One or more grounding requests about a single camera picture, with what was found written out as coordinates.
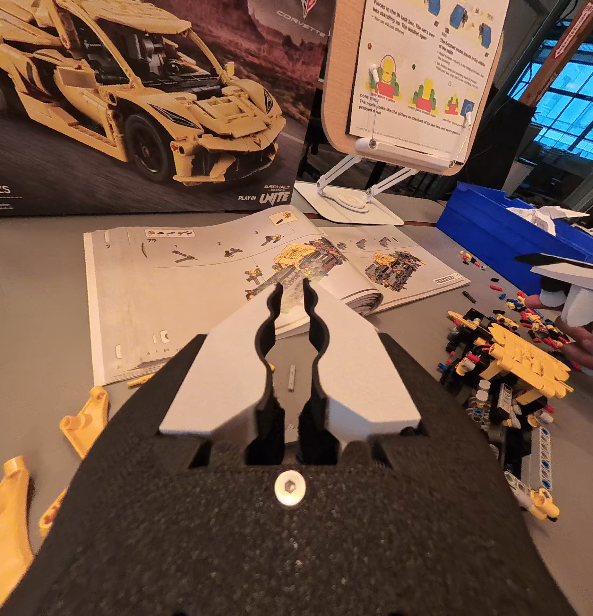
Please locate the grey desk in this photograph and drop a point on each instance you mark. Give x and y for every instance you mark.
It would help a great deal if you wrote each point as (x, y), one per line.
(36, 298)

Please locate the yellow black brick car model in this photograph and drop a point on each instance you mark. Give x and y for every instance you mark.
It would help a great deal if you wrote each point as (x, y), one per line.
(522, 356)

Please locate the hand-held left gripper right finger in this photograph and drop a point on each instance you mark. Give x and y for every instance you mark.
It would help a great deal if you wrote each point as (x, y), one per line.
(364, 380)

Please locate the pile of small coloured pins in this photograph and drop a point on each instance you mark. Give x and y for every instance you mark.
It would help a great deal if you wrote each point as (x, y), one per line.
(522, 308)

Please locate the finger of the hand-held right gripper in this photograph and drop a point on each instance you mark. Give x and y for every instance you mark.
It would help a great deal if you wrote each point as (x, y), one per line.
(575, 272)

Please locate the person's right hand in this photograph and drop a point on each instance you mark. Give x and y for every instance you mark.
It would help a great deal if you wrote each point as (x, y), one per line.
(590, 351)

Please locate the pile of yellow bricks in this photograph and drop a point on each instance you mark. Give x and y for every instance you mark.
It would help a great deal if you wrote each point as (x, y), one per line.
(84, 423)

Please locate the open instruction booklet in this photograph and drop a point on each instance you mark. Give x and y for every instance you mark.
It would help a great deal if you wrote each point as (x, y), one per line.
(181, 288)

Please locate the blue plastic bin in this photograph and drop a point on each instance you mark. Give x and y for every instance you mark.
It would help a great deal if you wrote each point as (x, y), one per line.
(479, 226)

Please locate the toy car set box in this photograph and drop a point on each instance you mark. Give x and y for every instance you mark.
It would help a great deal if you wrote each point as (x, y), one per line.
(133, 96)

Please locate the wooden post red sign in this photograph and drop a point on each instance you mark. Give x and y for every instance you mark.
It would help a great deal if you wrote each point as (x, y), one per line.
(566, 43)

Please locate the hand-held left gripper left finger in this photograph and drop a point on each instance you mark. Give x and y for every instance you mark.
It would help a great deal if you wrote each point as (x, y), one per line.
(214, 380)

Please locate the printed instruction sheet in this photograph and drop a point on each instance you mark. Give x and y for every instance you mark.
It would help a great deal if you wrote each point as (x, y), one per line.
(421, 62)

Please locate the crumpled white paper bags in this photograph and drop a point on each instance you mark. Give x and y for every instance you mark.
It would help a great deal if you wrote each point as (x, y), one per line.
(547, 216)

